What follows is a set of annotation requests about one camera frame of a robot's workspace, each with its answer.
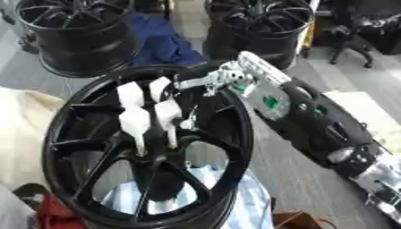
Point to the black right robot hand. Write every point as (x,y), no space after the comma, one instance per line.
(201,74)

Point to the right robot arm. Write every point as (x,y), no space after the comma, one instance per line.
(308,119)

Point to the black wheel rim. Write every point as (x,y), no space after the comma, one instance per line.
(266,27)
(78,35)

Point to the black spoked wheel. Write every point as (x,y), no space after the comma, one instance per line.
(104,162)

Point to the black office chair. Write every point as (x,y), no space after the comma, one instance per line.
(355,32)

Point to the brown bag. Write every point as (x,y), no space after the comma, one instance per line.
(295,221)

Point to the pale yellow board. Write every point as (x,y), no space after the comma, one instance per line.
(370,114)

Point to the white cloth bag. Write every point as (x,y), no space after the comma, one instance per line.
(23,134)

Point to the red cloth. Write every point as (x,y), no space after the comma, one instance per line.
(57,216)

